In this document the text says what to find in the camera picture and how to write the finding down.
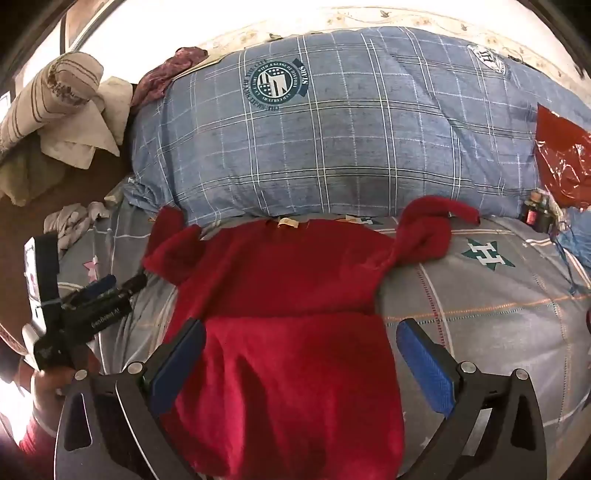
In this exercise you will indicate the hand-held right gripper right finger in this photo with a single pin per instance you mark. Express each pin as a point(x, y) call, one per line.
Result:
point(425, 364)

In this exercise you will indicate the red sweater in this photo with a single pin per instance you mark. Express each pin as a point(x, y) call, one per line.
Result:
point(286, 300)

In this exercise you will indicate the olive cloth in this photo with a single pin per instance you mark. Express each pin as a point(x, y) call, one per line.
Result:
point(23, 175)

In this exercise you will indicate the person's left hand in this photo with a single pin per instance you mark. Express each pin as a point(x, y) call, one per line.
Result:
point(46, 392)

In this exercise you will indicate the blue plastic bag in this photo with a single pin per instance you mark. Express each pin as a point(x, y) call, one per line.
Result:
point(575, 230)

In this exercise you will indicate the small dark bottle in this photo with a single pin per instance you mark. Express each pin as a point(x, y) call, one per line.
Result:
point(547, 216)
point(532, 211)

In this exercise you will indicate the striped beige rolled cloth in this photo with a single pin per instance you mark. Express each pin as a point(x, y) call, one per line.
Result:
point(41, 101)

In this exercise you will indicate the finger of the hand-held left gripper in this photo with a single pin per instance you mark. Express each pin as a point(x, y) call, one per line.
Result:
point(99, 286)
point(134, 282)

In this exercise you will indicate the maroon patterned cloth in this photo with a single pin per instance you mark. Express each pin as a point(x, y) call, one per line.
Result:
point(157, 76)

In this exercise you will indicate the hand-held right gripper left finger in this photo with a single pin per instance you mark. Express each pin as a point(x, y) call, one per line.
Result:
point(178, 364)

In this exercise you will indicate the crumpled grey white cloth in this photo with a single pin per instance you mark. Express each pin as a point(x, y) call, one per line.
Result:
point(69, 221)

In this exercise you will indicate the red plastic bag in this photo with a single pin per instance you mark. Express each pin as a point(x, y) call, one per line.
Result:
point(563, 157)

